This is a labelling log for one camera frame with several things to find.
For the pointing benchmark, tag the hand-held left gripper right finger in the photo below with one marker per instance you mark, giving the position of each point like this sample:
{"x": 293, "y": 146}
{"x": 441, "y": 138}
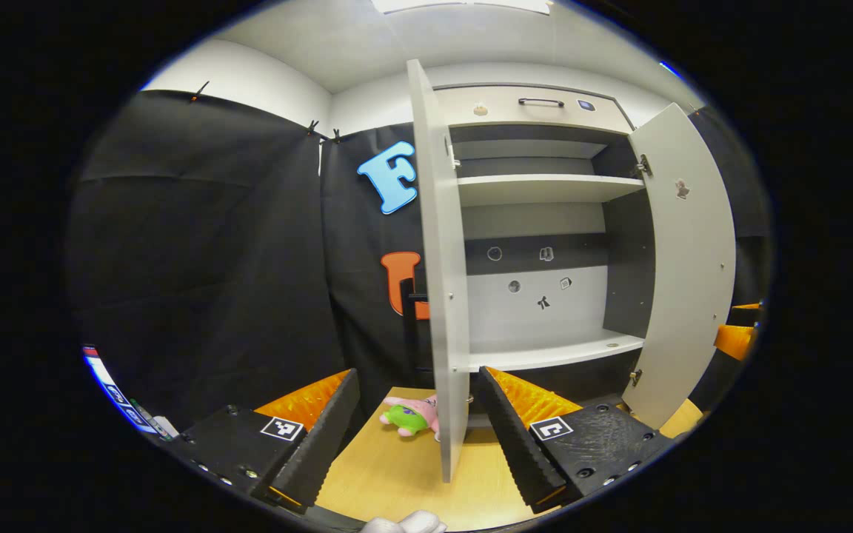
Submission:
{"x": 515, "y": 444}

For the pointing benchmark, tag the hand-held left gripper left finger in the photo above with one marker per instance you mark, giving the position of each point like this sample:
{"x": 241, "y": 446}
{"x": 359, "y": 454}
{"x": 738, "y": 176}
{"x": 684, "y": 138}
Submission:
{"x": 330, "y": 437}

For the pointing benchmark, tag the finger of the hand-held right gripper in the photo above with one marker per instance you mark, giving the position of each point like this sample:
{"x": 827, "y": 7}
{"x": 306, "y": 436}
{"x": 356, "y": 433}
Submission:
{"x": 748, "y": 314}
{"x": 734, "y": 342}

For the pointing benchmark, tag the grey cabinet door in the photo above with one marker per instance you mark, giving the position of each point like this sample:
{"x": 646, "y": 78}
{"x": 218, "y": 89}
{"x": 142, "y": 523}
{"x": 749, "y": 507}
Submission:
{"x": 686, "y": 281}
{"x": 441, "y": 259}

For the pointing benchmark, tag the grey double-door shoe cabinet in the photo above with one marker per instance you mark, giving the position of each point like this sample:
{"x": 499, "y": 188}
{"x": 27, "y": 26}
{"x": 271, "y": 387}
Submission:
{"x": 545, "y": 311}

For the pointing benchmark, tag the white cabinet shelf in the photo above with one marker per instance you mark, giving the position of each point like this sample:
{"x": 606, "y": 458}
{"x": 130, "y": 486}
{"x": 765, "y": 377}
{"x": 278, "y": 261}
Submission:
{"x": 567, "y": 352}
{"x": 545, "y": 190}

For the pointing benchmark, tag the pink and green plush toy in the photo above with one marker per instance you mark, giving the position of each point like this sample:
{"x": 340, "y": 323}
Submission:
{"x": 408, "y": 418}

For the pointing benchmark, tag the black backdrop cloth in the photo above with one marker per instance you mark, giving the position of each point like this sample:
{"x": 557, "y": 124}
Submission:
{"x": 212, "y": 281}

